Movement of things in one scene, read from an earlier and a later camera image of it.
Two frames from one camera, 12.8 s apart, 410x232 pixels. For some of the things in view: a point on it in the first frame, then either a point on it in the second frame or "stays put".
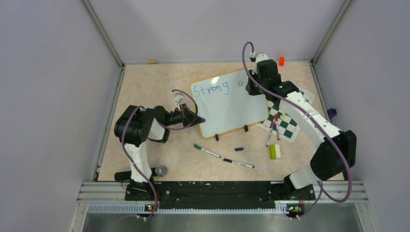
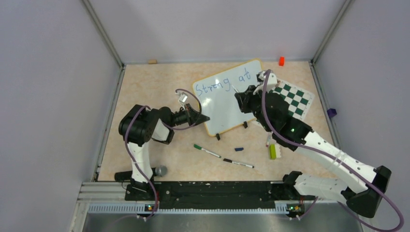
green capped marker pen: (198, 147) stays put
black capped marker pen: (238, 163) stays put
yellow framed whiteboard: (223, 102) stays put
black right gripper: (252, 91) -> (245, 98)
